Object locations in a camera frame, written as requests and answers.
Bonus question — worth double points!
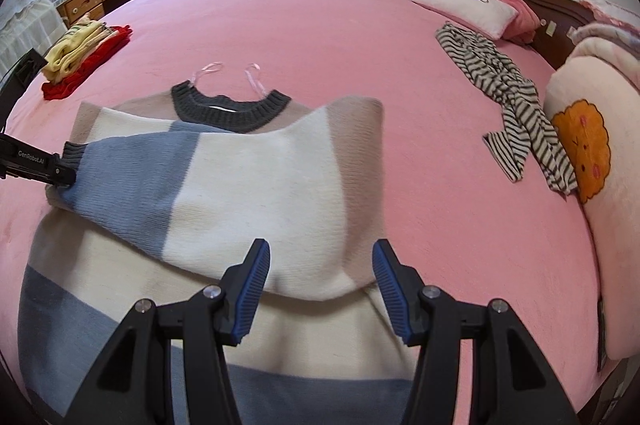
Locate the blue white knit sweater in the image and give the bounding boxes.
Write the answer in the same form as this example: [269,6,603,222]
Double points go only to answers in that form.
[17,96,413,424]

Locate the red folded garment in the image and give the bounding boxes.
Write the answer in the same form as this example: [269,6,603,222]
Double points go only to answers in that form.
[41,25,132,101]

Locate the yellow folded garment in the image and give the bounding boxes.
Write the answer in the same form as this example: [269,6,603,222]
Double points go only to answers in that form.
[42,14,115,84]

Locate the white lace covered furniture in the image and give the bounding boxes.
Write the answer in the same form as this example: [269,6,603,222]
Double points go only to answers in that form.
[0,0,66,75]

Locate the pink bed sheet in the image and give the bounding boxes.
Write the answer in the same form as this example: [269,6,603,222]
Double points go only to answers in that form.
[1,0,605,424]

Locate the black white striped garment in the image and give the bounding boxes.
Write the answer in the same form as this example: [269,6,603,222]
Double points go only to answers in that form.
[435,23,578,195]

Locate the pink pillow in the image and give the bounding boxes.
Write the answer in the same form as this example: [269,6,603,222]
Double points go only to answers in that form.
[474,0,542,46]

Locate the dark wooden headboard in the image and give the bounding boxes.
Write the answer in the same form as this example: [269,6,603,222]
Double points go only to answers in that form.
[523,0,594,70]

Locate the white cartoon pillow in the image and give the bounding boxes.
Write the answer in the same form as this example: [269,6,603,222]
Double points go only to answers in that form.
[410,0,518,40]

